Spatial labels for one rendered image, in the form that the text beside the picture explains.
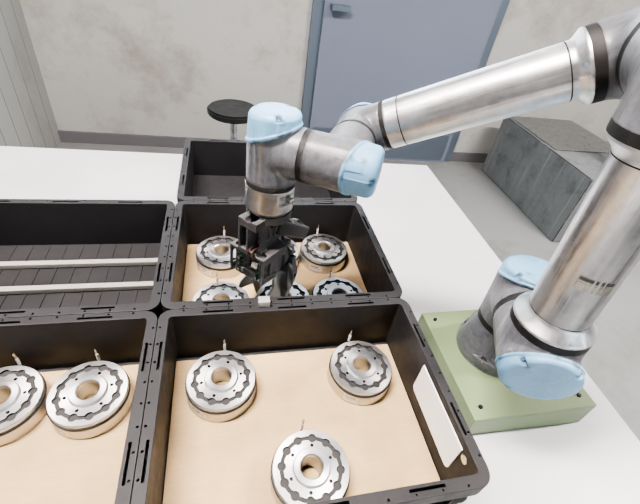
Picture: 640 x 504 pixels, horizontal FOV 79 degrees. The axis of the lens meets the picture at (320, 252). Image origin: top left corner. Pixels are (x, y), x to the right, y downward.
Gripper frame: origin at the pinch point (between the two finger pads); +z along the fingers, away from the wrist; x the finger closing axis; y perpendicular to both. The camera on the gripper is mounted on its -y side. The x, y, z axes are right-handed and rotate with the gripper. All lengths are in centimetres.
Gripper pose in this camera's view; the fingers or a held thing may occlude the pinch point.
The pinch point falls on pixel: (270, 292)
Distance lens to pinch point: 76.0
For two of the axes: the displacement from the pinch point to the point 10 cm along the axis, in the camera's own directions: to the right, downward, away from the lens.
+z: -1.3, 7.9, 5.9
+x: 8.2, 4.2, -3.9
